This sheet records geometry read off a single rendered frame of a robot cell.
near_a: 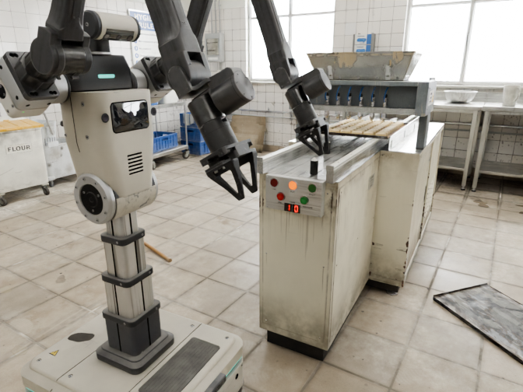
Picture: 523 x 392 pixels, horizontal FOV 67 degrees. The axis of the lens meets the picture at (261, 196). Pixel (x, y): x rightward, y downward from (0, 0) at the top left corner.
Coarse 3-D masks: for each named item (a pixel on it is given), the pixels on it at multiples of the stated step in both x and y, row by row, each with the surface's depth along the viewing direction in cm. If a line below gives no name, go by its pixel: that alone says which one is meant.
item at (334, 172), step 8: (408, 120) 271; (368, 144) 185; (376, 144) 195; (384, 144) 213; (352, 152) 166; (360, 152) 170; (368, 152) 183; (344, 160) 152; (352, 160) 160; (360, 160) 173; (328, 168) 141; (336, 168) 143; (344, 168) 152; (352, 168) 162; (328, 176) 142; (336, 176) 145
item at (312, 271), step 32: (320, 160) 179; (352, 192) 164; (288, 224) 160; (320, 224) 153; (352, 224) 172; (288, 256) 164; (320, 256) 157; (352, 256) 181; (288, 288) 169; (320, 288) 161; (352, 288) 191; (288, 320) 174; (320, 320) 165; (320, 352) 174
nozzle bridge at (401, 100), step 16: (336, 80) 205; (352, 80) 205; (416, 80) 205; (432, 80) 205; (320, 96) 219; (352, 96) 210; (368, 96) 206; (400, 96) 199; (416, 96) 187; (432, 96) 201; (368, 112) 203; (384, 112) 199; (400, 112) 196; (416, 112) 189; (416, 144) 203
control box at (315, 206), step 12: (288, 180) 151; (300, 180) 148; (312, 180) 147; (324, 180) 147; (276, 192) 155; (288, 192) 152; (300, 192) 150; (324, 192) 147; (276, 204) 157; (300, 204) 151; (312, 204) 149; (324, 204) 149
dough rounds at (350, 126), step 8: (352, 120) 257; (360, 120) 254; (368, 120) 253; (336, 128) 217; (344, 128) 221; (352, 128) 218; (360, 128) 217; (368, 128) 220; (376, 128) 217; (384, 128) 217; (392, 128) 219; (400, 128) 231
